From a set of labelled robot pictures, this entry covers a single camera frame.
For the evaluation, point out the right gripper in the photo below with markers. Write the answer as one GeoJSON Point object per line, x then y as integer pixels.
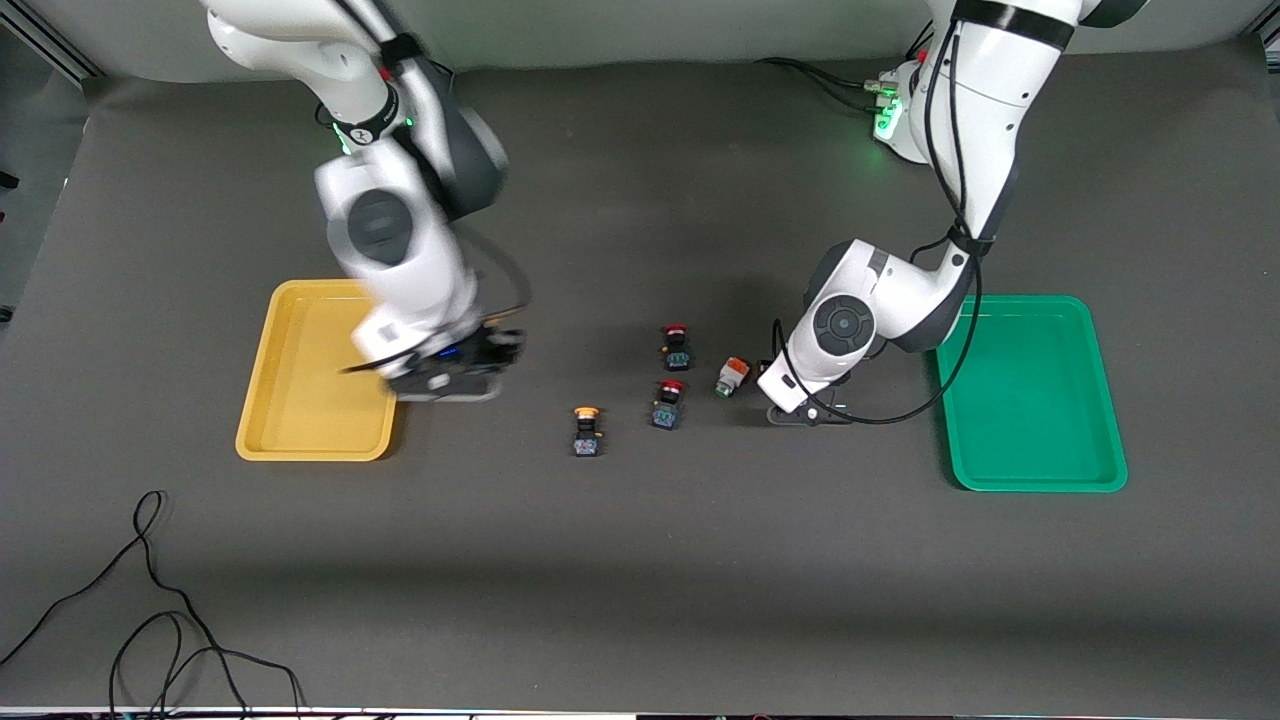
{"type": "Point", "coordinates": [497, 352]}

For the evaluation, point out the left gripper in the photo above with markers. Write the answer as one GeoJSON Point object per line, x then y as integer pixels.
{"type": "Point", "coordinates": [760, 365]}

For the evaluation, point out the orange and white button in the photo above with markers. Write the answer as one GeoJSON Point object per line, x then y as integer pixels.
{"type": "Point", "coordinates": [732, 375]}

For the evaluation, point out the yellow push button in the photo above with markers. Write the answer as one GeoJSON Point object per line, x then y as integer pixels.
{"type": "Point", "coordinates": [587, 432]}

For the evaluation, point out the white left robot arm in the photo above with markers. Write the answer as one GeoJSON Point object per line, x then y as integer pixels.
{"type": "Point", "coordinates": [970, 100]}

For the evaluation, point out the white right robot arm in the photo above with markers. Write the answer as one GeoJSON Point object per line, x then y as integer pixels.
{"type": "Point", "coordinates": [390, 230]}

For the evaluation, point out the red push button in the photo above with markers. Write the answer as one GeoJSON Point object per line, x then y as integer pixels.
{"type": "Point", "coordinates": [668, 405]}
{"type": "Point", "coordinates": [677, 348]}

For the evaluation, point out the yellow plastic tray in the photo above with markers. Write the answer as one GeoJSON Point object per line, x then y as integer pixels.
{"type": "Point", "coordinates": [300, 390]}

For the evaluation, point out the dark grey table mat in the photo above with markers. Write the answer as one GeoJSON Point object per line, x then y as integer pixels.
{"type": "Point", "coordinates": [640, 560]}

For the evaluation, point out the green plastic tray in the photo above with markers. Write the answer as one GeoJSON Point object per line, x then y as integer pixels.
{"type": "Point", "coordinates": [1035, 395]}

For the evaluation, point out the aluminium frame rail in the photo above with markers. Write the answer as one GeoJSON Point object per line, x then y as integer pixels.
{"type": "Point", "coordinates": [50, 48]}

